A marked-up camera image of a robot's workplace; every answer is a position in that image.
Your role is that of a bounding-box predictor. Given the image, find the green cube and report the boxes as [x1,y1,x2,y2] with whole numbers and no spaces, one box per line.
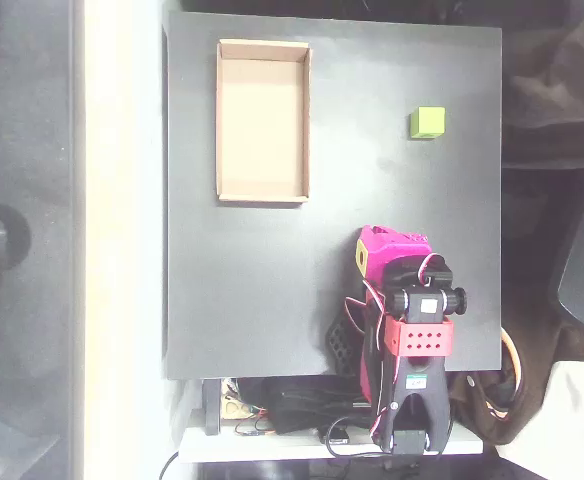
[409,106,447,140]

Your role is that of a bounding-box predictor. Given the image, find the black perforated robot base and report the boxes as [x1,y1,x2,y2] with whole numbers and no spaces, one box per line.
[323,307,366,381]

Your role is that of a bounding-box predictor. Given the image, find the cardboard box tray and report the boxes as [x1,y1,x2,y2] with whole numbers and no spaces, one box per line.
[215,38,313,204]

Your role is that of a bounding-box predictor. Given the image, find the small black connector box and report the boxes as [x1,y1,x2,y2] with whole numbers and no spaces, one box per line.
[319,424,352,446]

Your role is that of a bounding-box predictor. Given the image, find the beige controller board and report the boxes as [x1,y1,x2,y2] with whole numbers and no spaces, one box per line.
[220,379,253,420]

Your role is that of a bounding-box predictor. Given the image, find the white shelf board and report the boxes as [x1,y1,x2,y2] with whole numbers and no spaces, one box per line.
[178,422,484,464]

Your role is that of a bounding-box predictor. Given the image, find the brown blanket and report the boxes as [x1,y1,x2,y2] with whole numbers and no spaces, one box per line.
[501,2,584,131]

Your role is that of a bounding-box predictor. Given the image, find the white cloth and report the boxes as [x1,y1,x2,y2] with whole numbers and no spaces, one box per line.
[496,359,584,480]

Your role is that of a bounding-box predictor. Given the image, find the orange cable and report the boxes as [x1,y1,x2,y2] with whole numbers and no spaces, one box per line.
[500,327,523,419]

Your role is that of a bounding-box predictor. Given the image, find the black looped cable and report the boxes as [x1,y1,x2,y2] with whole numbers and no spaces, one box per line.
[324,414,388,459]

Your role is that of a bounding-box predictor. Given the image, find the thin red black wires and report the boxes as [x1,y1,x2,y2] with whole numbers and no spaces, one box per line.
[232,418,276,437]

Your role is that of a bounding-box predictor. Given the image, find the black power cable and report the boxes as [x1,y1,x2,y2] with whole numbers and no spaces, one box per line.
[158,449,181,480]

